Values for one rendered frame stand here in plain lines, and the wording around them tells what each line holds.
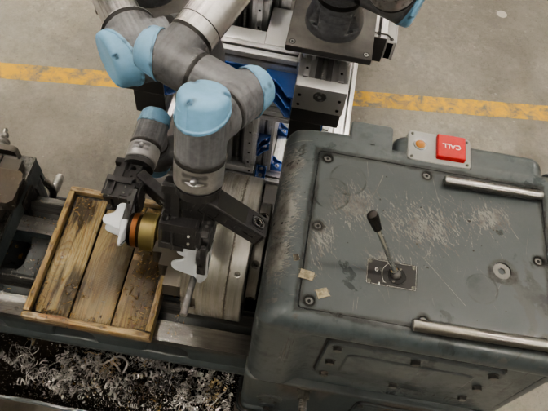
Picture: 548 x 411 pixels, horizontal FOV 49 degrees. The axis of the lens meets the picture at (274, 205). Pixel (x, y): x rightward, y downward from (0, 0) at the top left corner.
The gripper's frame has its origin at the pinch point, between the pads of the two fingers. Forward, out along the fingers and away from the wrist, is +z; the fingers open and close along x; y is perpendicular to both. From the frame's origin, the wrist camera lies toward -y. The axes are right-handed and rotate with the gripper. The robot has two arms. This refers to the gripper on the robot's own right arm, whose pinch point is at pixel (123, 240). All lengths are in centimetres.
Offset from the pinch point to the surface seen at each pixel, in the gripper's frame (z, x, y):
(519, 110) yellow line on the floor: -162, -108, -142
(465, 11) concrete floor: -230, -108, -115
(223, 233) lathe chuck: 1.8, 14.8, -22.0
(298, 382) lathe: 17, -22, -43
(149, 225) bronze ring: -2.6, 4.0, -5.4
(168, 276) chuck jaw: 7.8, 3.6, -12.0
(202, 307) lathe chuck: 12.3, 1.5, -20.1
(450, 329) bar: 15, 20, -65
